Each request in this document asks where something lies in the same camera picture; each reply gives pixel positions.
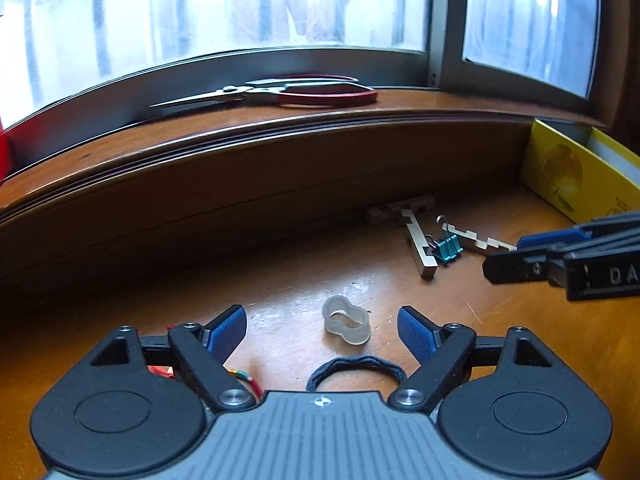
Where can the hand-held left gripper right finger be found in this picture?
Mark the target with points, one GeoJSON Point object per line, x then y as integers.
{"type": "Point", "coordinates": [415, 332]}

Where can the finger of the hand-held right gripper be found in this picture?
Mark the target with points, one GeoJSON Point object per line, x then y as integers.
{"type": "Point", "coordinates": [515, 266]}
{"type": "Point", "coordinates": [550, 239]}

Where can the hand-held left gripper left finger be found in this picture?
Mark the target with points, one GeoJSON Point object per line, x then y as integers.
{"type": "Point", "coordinates": [227, 332]}

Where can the notched wooden puzzle bar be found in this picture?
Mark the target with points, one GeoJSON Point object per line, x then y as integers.
{"type": "Point", "coordinates": [420, 250]}
{"type": "Point", "coordinates": [482, 241]}
{"type": "Point", "coordinates": [412, 205]}

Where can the teal binder clip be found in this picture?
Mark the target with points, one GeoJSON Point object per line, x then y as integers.
{"type": "Point", "coordinates": [446, 251]}

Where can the yellow cardboard box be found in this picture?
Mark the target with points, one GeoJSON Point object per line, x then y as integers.
{"type": "Point", "coordinates": [565, 170]}

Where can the short wooden puzzle block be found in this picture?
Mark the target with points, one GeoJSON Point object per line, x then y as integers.
{"type": "Point", "coordinates": [380, 216]}

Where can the wooden window sill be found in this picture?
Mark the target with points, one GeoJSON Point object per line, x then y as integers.
{"type": "Point", "coordinates": [400, 100]}

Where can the red object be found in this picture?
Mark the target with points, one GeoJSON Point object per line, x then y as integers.
{"type": "Point", "coordinates": [4, 155]}

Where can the silver window frame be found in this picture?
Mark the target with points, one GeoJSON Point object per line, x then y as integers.
{"type": "Point", "coordinates": [440, 35]}

